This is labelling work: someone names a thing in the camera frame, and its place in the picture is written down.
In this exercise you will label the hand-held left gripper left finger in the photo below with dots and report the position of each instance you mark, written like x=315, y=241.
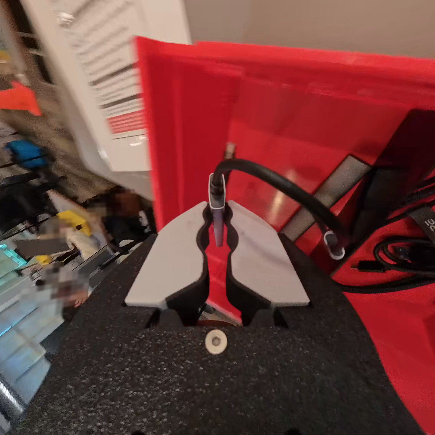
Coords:
x=170, y=265

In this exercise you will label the black bin divider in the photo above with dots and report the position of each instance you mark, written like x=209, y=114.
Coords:
x=401, y=163

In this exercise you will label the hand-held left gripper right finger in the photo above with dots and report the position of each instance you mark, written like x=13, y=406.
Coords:
x=265, y=268

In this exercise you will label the red plastic bin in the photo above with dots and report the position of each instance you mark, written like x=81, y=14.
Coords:
x=272, y=102

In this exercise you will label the printed instruction sheet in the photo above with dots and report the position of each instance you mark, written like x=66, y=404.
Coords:
x=112, y=68

